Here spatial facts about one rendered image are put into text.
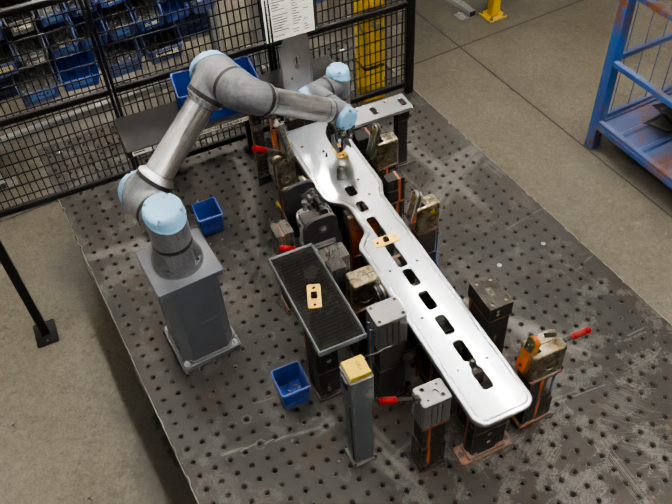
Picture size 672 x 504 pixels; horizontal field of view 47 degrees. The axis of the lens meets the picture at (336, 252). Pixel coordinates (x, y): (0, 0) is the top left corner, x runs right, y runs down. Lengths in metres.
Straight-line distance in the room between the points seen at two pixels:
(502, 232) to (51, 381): 2.03
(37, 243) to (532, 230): 2.50
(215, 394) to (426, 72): 2.94
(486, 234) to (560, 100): 1.97
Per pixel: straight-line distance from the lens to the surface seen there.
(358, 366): 1.99
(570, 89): 4.89
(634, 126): 4.42
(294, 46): 2.82
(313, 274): 2.19
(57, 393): 3.60
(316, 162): 2.77
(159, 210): 2.21
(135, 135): 2.98
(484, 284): 2.34
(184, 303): 2.38
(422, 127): 3.39
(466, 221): 2.98
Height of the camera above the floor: 2.82
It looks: 48 degrees down
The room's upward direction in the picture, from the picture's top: 4 degrees counter-clockwise
